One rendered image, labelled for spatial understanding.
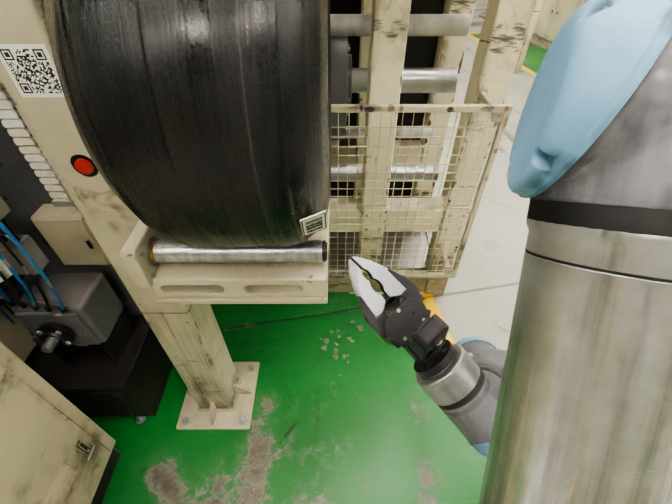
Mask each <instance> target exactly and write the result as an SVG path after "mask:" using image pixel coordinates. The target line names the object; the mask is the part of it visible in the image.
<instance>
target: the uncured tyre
mask: <svg viewBox="0 0 672 504"><path fill-rule="evenodd" d="M44 8H45V16H46V23H47V29H48V35H49V40H50V45H51V50H52V54H53V59H54V63H55V67H56V70H57V74H58V78H59V81H60V84H61V88H62V91H63V94H64V97H65V100H66V103H67V106H68V108H69V111H70V114H71V116H72V119H73V121H74V124H75V126H76V128H77V131H78V133H79V135H80V137H81V140H82V142H83V144H84V146H85V148H86V150H87V152H88V154H89V155H90V157H91V159H92V161H93V163H94V164H95V166H96V168H97V169H98V171H99V173H100V174H101V176H102V177H103V179H104V180H105V182H106V183H107V184H108V186H109V187H110V188H111V190H112V191H113V192H114V193H115V195H116V196H117V197H118V198H119V199H120V200H121V201H122V202H123V203H124V204H125V205H126V206H127V207H128V208H129V209H130V210H131V211H132V212H133V213H134V214H135V215H136V216H137V217H138V218H139V219H140V220H141V221H142V222H143V223H144V224H145V225H146V226H147V227H148V228H149V229H151V230H152V231H153V232H154V233H156V234H157V235H159V236H161V237H162V238H165V239H167V240H170V241H173V242H177V243H181V244H184V245H188V246H193V247H288V246H292V245H295V244H299V243H303V242H306V241H307V240H308V239H309V238H310V237H311V236H312V235H313V234H314V233H315V232H314V233H312V234H309V235H307V236H304V237H303V233H302V229H301V225H300V220H301V219H304V218H306V217H309V216H311V215H314V214H317V213H319V212H322V211H325V210H326V217H327V212H328V206H329V201H330V195H331V23H330V0H44Z"/></svg>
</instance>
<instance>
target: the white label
mask: <svg viewBox="0 0 672 504"><path fill-rule="evenodd" d="M300 225H301V229H302V233H303V237H304V236H307V235H309V234H312V233H314V232H317V231H320V230H322V229H325V228H327V220H326V210H325V211H322V212H319V213H317V214H314V215H311V216H309V217H306V218H304V219H301V220H300Z"/></svg>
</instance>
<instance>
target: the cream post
mask: <svg viewBox="0 0 672 504"><path fill-rule="evenodd" d="M0 44H44V45H45V47H46V49H47V51H48V53H49V55H50V57H51V59H52V61H53V63H54V59H53V54H52V50H51V45H50V40H49V35H48V29H47V23H46V16H45V8H44V0H0ZM54 65H55V63H54ZM0 83H1V85H2V87H3V88H4V90H5V91H6V93H7V94H8V96H9V97H10V99H11V100H12V102H13V104H14V105H15V107H16V109H17V110H18V112H19V114H20V116H21V117H22V119H23V121H24V122H25V124H26V126H27V127H28V129H29V131H30V132H31V134H32V135H33V137H34V139H35V140H36V142H37V144H38V145H39V147H40V148H41V150H42V152H43V153H44V155H45V157H46V158H47V160H48V161H49V163H50V165H51V166H52V168H53V170H54V171H55V173H56V175H57V176H58V178H59V179H60V181H61V183H62V184H63V186H64V188H65V189H66V191H67V192H68V194H69V196H70V197H71V199H72V200H73V202H74V204H75V205H76V207H77V208H78V210H79V211H80V213H81V214H82V216H83V218H84V219H85V221H86V223H87V225H88V226H89V228H90V230H91V231H92V233H93V235H94V236H95V238H96V240H97V241H98V243H99V244H100V246H101V248H102V249H103V251H104V253H105V254H106V256H107V258H108V259H109V261H110V262H111V264H112V266H113V267H114V269H115V271H116V272H117V274H118V275H119V277H120V279H121V280H122V282H123V284H124V285H125V287H126V288H127V290H128V292H129V293H130V295H131V297H132V298H133V300H134V301H135V303H136V305H137V306H138V308H139V310H140V311H141V313H142V314H143V316H144V318H145V319H146V321H147V323H148V324H149V326H150V328H151V329H152V331H153V332H154V334H155V336H156V337H157V339H158V341H159V342H160V344H161V345H162V347H163V349H164V350H165V352H166V354H167V355H168V357H169V358H170V360H171V362H172V363H173V365H174V367H175V368H176V370H177V371H178V373H179V375H180V376H181V378H182V379H183V381H184V382H185V384H186V386H187V388H188V389H189V391H190V393H191V394H192V396H193V397H194V399H195V401H196V402H197V404H198V406H199V407H200V408H201V409H209V408H210V402H213V403H214V404H215V406H216V408H217V409H232V408H233V407H234V400H235V396H236V391H235V389H234V387H233V385H234V384H238V380H239V377H238V375H237V372H236V369H235V367H234V364H233V362H232V359H231V357H230V354H229V351H228V349H227V346H226V344H225V341H224V338H223V336H222V333H221V331H220V328H219V325H218V323H217V320H216V318H215V315H214V313H213V310H212V307H211V305H210V304H159V303H158V301H157V297H156V296H155V295H154V293H153V291H152V289H151V287H150V288H139V287H137V286H136V284H135V282H134V281H133V279H132V277H131V276H130V274H129V272H128V270H127V269H126V267H125V265H124V264H123V262H122V260H121V258H120V251H121V250H122V248H123V246H124V245H125V243H126V241H127V240H128V238H129V236H130V235H131V233H132V231H133V230H134V228H135V226H136V225H137V223H138V221H139V220H140V219H139V218H138V217H137V216H136V215H135V214H134V213H133V212H132V211H131V210H130V209H129V208H128V207H127V206H126V205H125V204H124V203H123V202H122V201H121V200H120V199H119V198H118V197H117V196H116V195H115V193H114V192H113V191H112V190H111V188H110V187H109V186H108V184H107V183H106V182H105V180H104V179H103V177H102V176H101V174H100V173H99V171H98V169H97V168H96V166H95V164H94V163H93V161H92V159H91V157H90V155H89V154H88V152H87V150H86V148H85V146H84V144H83V142H82V140H81V137H80V135H79V133H78V131H77V128H76V126H75V124H74V121H73V119H72V116H71V114H70V111H69V108H68V106H67V103H66V100H65V97H22V96H21V94H20V92H19V91H18V89H17V87H16V86H15V84H14V82H13V81H12V79H11V77H10V75H9V74H8V72H7V70H6V69H5V67H4V65H3V64H2V62H1V60H0ZM78 158H83V159H86V160H88V161H90V162H91V163H92V165H93V166H94V171H93V172H92V173H91V174H83V173H81V172H79V171H78V170H77V169H76V168H75V166H74V162H75V161H76V160H77V159H78Z"/></svg>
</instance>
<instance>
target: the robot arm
mask: <svg viewBox="0 0 672 504"><path fill-rule="evenodd" d="M509 161H510V164H509V167H508V171H507V183H508V187H509V189H510V190H511V191H512V192H513V193H516V194H518V195H519V196H520V197H522V198H530V203H529V208H528V214H527V220H526V224H527V227H528V230H529V232H528V237H527V243H526V248H525V254H524V259H523V265H522V270H521V276H520V281H519V287H518V292H517V298H516V303H515V309H514V314H513V319H512V325H511V330H510V336H509V341H508V347H507V350H501V349H496V347H495V346H494V345H493V344H492V343H491V342H490V341H488V340H486V339H484V338H482V337H476V336H473V337H467V338H464V339H462V340H460V341H458V342H457V343H456V344H452V343H451V342H450V341H449V340H447V339H446V336H447V333H448V330H449V326H448V325H447V324H446V323H445V322H444V321H443V320H442V319H441V318H440V317H439V316H438V315H437V314H434V315H433V316H431V317H430V314H431V310H429V309H426V307H425V305H424V303H423V301H424V300H425V297H423V296H422V295H421V294H420V292H419V290H418V289H417V287H416V286H415V285H414V284H413V283H412V282H411V281H410V280H409V279H407V278H406V277H404V276H402V275H400V274H398V273H396V272H394V271H392V270H390V269H387V268H386V267H384V266H382V265H379V264H377V263H375V262H373V261H371V260H368V259H365V258H361V257H355V256H353V257H351V259H349V260H348V268H349V275H350V279H351V282H352V287H353V289H354V291H355V294H356V296H357V298H358V299H359V301H360V304H361V308H362V312H363V316H364V318H365V320H366V322H367V323H368V325H369V326H370V327H371V328H373V329H374V330H375V331H376V332H377V333H378V334H379V335H380V337H381V338H382V339H383V340H384V341H385V342H386V343H388V344H390V345H392V346H394V347H396V348H398V349H399V348H400V347H402V348H404V349H405V350H406V351H407V352H408V353H409V354H410V356H411V357H412V358H413V359H414V360H415V363H414V370H415V371H416V372H417V378H416V380H417V383H418V384H419V385H420V387H421V388H422V389H423V390H424V391H425V392H426V393H427V395H428V396H429V397H430V398H431V399H432V400H433V402H434V403H436V404H437V405H438V406H439V408H440V409H441V410H442V411H443V412H444V413H445V415H446V416H447V417H448V418H449V419H450V420H451V421H452V423H453V424H454V425H455V426H456V427H457V428H458V430H459V431H460V432H461V433H462V434H463V435H464V436H465V438H466V439H467V440H468V442H469V444H470V445H471V446H473V447H474V448H475V449H476V450H477V451H478V452H479V453H480V454H482V455H484V456H486V457H487V461H486V467H485V472H484V478H483V483H482V489H481V494H480V499H479V504H672V0H589V1H587V2H586V3H585V4H583V5H582V6H581V7H579V8H578V9H577V10H576V11H575V12H574V13H573V14H572V15H571V16H570V17H569V18H568V20H567V21H566V22H565V23H564V25H563V26H562V28H561V29H560V30H559V32H558V34H557V35H556V37H555V38H554V40H553V42H552V44H551V46H550V47H549V49H548V51H547V53H546V55H545V57H544V59H543V61H542V63H541V66H540V68H539V70H538V72H537V75H536V77H535V79H534V82H533V84H532V86H531V89H530V92H529V94H528V97H527V100H526V102H525V105H524V108H523V111H522V114H521V117H520V120H519V123H518V126H517V130H516V133H515V137H514V140H513V144H512V148H511V153H510V158H509ZM361 269H363V270H364V271H366V272H367V273H368V275H369V277H370V278H371V279H373V280H375V281H377V282H378V284H379V285H380V289H381V291H382V292H383V293H384V294H385V295H386V296H389V297H388V298H387V299H384V298H383V296H382V295H381V294H379V293H377V292H375V291H374V290H373V289H372V287H371V284H370V281H369V280H368V279H366V278H365V277H364V275H363V273H362V270H361Z"/></svg>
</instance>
